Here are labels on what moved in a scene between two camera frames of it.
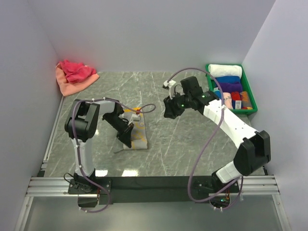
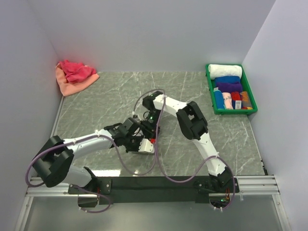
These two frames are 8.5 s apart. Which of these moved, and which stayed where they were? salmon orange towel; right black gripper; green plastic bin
Moved: right black gripper
Stayed: green plastic bin; salmon orange towel
